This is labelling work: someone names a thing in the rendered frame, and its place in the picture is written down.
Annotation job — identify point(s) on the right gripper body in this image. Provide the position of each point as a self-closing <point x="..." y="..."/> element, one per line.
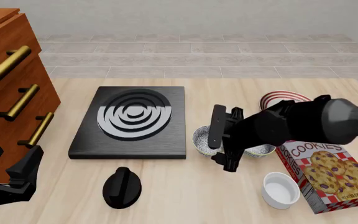
<point x="230" y="161"/>

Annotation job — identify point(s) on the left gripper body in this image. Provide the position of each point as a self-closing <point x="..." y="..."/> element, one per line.
<point x="2" y="193"/>

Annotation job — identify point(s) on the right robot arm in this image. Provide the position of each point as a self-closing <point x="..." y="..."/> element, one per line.
<point x="346" y="121"/>

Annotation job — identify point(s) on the patterned black white bowl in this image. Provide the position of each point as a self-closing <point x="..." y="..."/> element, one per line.
<point x="199" y="140"/>

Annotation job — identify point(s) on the flat plate on black stalk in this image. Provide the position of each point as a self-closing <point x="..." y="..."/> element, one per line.
<point x="216" y="126"/>

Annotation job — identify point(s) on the flat black stove plate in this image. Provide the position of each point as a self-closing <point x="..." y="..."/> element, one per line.
<point x="82" y="144"/>

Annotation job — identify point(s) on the plate with red rings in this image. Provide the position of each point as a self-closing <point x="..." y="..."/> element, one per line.
<point x="275" y="96"/>

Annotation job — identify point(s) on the small white ramekin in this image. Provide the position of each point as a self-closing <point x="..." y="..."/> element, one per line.
<point x="280" y="189"/>

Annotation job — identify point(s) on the small wooden drawer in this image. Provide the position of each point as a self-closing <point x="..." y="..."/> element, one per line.
<point x="47" y="98"/>

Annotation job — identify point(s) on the round black stove knob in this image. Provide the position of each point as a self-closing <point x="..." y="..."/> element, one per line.
<point x="121" y="186"/>

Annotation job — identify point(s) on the medium wooden drawer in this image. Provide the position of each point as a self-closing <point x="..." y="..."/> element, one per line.
<point x="40" y="70"/>

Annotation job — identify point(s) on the printed cookies box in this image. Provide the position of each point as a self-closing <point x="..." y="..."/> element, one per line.
<point x="331" y="168"/>

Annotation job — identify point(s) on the large wooden drawer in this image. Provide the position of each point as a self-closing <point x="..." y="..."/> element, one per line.
<point x="14" y="37"/>

